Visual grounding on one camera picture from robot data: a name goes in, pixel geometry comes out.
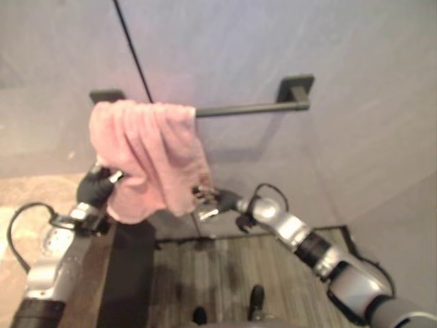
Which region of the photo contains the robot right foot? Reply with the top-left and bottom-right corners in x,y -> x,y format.
248,284 -> 266,320

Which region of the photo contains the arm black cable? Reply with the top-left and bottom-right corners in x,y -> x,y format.
252,183 -> 290,213
5,202 -> 55,274

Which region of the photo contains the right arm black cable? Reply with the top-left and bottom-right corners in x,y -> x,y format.
252,183 -> 290,213

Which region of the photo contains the black cable on wall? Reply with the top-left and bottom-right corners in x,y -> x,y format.
113,0 -> 154,103

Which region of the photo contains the pink towel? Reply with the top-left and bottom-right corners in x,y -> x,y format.
88,100 -> 212,225

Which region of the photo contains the black towel bar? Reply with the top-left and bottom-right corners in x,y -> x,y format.
89,74 -> 315,119

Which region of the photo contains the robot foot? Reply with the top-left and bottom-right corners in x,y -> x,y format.
192,306 -> 208,325
248,284 -> 266,320

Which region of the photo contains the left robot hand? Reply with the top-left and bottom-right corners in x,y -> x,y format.
76,163 -> 125,208

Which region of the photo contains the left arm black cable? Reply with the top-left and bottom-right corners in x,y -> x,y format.
5,202 -> 55,274

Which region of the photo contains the dark vanity cabinet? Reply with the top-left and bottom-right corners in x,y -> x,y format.
98,218 -> 158,328

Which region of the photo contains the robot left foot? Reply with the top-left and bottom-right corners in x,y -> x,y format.
192,306 -> 208,325

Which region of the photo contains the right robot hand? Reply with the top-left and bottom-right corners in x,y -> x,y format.
191,184 -> 241,221

